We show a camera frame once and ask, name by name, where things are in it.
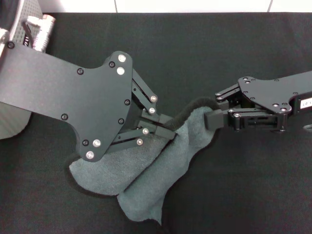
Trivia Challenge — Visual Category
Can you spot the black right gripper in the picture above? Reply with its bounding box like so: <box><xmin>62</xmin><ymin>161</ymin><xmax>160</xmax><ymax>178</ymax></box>
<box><xmin>204</xmin><ymin>71</ymin><xmax>312</xmax><ymax>134</ymax></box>

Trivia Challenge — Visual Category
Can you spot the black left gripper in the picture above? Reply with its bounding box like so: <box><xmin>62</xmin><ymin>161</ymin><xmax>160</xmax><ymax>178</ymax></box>
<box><xmin>0</xmin><ymin>41</ymin><xmax>178</xmax><ymax>162</ymax></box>

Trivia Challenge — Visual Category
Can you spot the grey yellow black-edged towel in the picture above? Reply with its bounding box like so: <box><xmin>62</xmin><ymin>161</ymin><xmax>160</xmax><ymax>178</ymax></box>
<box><xmin>64</xmin><ymin>97</ymin><xmax>220</xmax><ymax>226</ymax></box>

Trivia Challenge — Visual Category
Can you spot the black tablecloth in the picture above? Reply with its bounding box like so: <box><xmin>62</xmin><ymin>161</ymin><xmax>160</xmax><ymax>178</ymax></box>
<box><xmin>0</xmin><ymin>12</ymin><xmax>312</xmax><ymax>234</ymax></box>

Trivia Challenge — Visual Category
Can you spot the grey perforated storage box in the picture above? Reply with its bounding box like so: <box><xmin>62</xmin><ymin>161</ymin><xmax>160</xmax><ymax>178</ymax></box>
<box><xmin>0</xmin><ymin>0</ymin><xmax>43</xmax><ymax>141</ymax></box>

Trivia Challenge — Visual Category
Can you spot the black cloth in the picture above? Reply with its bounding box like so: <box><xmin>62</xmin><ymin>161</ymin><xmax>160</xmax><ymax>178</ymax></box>
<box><xmin>0</xmin><ymin>0</ymin><xmax>20</xmax><ymax>30</ymax></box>

